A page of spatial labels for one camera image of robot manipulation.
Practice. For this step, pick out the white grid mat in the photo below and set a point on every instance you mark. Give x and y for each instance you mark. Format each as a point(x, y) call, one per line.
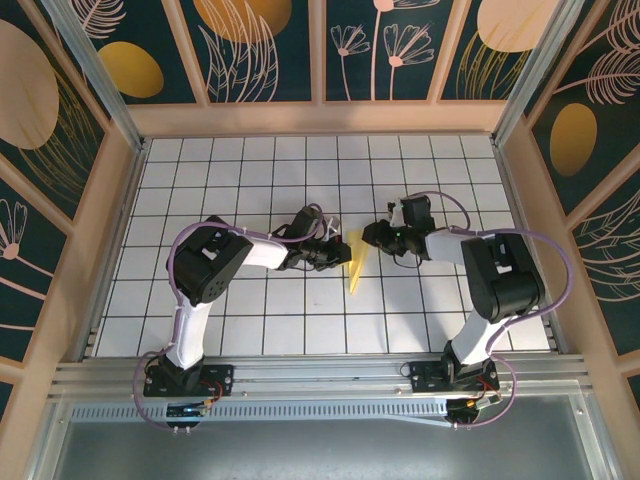
point(400, 165)

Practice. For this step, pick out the grey metal panel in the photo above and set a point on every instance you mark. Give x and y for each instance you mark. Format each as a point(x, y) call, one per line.
point(320, 450)

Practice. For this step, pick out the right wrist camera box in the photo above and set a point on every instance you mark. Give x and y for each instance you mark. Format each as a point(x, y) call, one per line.
point(396, 210)

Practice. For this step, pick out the aluminium frame post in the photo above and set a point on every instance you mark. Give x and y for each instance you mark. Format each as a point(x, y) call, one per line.
point(530, 75)
point(100, 85)

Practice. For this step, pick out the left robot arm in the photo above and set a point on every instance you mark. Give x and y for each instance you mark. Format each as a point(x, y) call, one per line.
point(210, 265)

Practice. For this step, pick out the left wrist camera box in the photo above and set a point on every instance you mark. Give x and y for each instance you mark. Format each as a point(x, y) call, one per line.
point(334, 229)

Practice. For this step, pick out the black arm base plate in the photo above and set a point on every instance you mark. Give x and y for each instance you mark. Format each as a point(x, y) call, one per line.
point(220, 380)
point(425, 377)

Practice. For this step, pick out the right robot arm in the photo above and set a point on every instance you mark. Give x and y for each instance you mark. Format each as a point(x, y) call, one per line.
point(505, 280)

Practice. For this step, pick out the yellow paper sheet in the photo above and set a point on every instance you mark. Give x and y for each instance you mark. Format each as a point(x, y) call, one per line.
point(357, 260)

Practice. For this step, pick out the aluminium mounting rail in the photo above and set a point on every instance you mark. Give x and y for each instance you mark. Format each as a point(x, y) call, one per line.
point(320, 380)

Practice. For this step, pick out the aluminium side rail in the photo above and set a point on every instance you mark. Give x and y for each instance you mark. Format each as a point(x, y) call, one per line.
point(112, 250)
point(535, 215)

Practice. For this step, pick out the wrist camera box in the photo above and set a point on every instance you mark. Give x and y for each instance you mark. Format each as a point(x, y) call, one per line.
point(396, 210)
point(334, 229)

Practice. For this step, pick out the small controller circuit board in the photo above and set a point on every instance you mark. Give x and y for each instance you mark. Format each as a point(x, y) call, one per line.
point(470, 406)
point(187, 411)

